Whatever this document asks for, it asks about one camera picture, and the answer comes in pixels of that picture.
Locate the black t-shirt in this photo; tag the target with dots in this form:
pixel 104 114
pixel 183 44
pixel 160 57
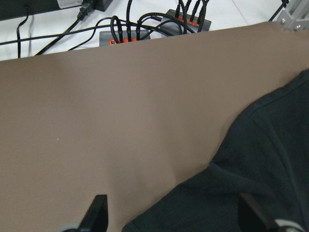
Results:
pixel 265 153

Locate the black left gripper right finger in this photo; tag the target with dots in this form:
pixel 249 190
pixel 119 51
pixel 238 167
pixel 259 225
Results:
pixel 252 217

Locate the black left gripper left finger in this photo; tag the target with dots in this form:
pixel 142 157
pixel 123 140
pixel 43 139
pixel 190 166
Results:
pixel 96 217

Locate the grey hub with orange ports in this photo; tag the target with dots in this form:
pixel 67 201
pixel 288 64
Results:
pixel 106 37

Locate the aluminium profile post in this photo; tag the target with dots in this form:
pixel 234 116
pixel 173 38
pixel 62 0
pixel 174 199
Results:
pixel 295 16

